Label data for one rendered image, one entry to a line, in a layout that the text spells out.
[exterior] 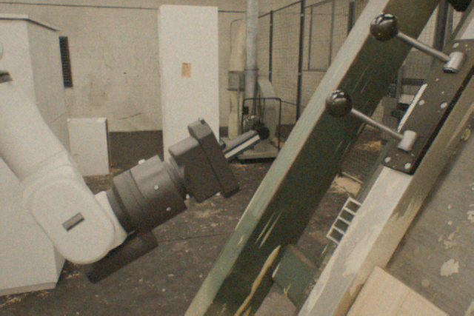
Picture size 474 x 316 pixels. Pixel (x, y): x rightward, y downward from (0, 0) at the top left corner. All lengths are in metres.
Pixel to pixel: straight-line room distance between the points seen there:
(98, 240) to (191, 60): 3.51
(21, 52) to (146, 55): 5.93
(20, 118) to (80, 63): 7.87
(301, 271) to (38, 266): 2.30
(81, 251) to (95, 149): 4.75
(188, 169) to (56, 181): 0.16
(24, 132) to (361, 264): 0.45
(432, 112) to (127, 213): 0.41
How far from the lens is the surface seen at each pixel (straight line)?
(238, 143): 0.52
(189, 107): 3.93
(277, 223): 0.72
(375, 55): 0.77
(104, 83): 8.32
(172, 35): 3.90
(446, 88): 0.56
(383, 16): 0.55
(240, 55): 6.07
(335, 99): 0.50
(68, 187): 0.47
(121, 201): 0.48
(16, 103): 0.51
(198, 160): 0.49
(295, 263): 0.71
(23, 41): 2.49
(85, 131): 5.18
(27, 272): 2.85
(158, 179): 0.48
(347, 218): 0.59
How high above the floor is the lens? 1.49
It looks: 13 degrees down
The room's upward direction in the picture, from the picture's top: straight up
